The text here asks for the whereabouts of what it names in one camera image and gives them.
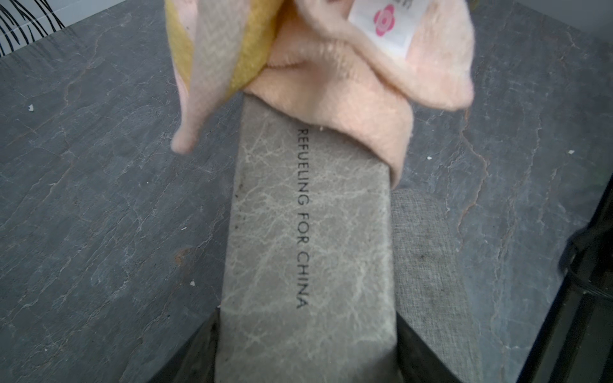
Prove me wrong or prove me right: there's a grey oval eyeglass case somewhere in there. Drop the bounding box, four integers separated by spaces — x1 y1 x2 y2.
391 189 484 382

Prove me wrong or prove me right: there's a grey rectangular eyeglass case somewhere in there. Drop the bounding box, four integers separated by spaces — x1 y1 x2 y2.
215 96 400 382

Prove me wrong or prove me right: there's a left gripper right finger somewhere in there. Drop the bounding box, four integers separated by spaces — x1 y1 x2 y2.
396 313 461 383

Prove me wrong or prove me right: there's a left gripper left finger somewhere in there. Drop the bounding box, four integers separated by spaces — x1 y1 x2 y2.
148 308 220 383

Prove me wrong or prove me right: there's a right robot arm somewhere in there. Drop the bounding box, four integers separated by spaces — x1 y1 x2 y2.
518 184 612 383

